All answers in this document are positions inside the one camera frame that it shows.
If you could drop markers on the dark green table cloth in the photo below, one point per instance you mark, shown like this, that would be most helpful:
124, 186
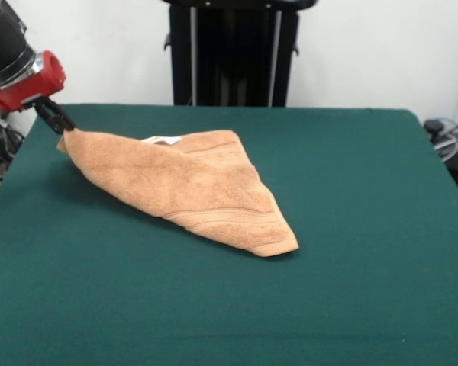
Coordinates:
290, 286

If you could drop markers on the tan terry towel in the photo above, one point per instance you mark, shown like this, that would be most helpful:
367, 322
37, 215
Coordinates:
183, 187

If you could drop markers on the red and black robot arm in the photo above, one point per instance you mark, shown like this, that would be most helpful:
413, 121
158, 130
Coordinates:
4, 42

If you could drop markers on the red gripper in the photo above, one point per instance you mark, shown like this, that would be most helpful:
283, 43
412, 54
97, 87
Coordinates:
30, 89

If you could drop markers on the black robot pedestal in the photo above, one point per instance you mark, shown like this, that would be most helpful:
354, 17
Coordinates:
233, 53

